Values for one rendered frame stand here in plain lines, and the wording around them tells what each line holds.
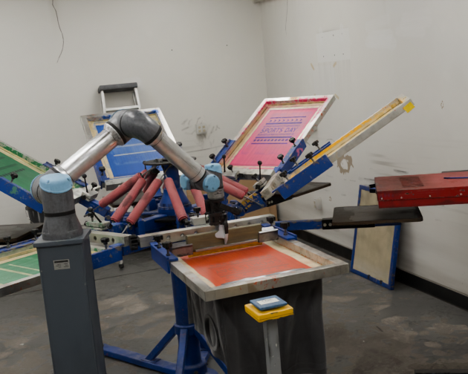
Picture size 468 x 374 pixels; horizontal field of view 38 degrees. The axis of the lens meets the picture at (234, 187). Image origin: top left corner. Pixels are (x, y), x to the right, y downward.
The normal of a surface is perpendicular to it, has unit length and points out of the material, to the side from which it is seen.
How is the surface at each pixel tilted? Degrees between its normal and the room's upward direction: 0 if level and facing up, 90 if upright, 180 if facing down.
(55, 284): 90
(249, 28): 90
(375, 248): 78
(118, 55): 90
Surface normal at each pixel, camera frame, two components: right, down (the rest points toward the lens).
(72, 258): 0.05, 0.15
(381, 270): -0.94, -0.07
